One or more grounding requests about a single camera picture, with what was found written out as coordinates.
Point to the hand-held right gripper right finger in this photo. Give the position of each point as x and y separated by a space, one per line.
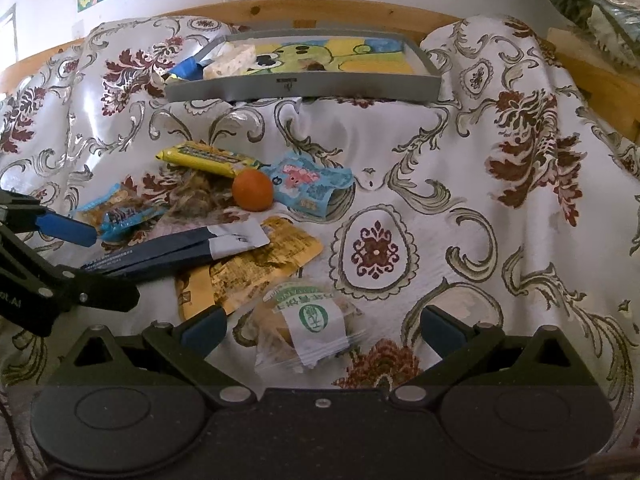
440 331

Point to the blue and orange snack packet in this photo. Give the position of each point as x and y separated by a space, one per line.
125 215

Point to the clear brown snack packet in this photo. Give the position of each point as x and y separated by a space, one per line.
200 192

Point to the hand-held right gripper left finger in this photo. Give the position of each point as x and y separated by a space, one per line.
205 334

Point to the white nougat snack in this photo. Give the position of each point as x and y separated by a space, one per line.
230 62

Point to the light blue cartoon packet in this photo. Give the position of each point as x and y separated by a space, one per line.
305 185

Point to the grey tray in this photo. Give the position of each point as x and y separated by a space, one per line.
300 87

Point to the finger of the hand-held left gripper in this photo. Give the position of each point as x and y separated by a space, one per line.
70 230
100 292

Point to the clear wrapped white snack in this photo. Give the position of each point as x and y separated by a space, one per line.
225 50

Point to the yellow snack bar packet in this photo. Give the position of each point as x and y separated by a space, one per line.
210 157

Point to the floral patterned blanket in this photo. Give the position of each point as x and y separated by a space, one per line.
425 210

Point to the dark blue white-tipped sachet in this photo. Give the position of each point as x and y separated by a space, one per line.
175 250

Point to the green label wrapped bread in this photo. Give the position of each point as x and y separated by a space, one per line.
310 320

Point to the gold yellow foil packet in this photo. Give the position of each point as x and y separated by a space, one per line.
260 265

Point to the orange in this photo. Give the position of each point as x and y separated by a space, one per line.
252 190

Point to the wooden bed frame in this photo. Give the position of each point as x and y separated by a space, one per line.
300 10

